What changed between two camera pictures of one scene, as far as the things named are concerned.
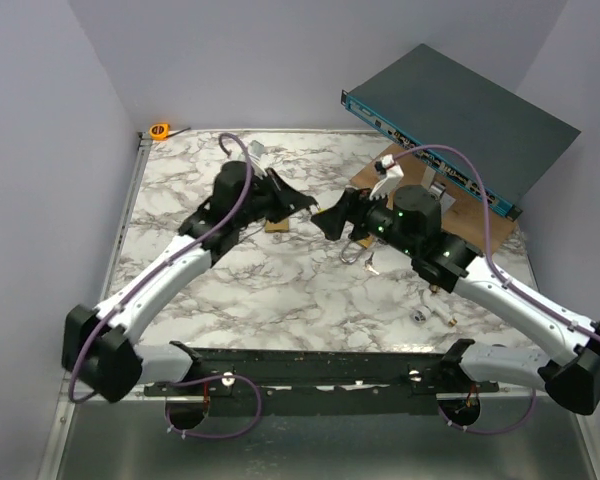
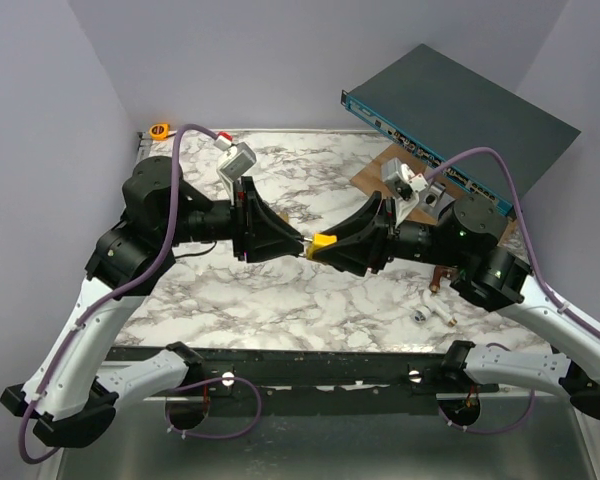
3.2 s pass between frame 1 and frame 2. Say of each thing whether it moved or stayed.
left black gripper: moved
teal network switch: stayed
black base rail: stayed
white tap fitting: stayed
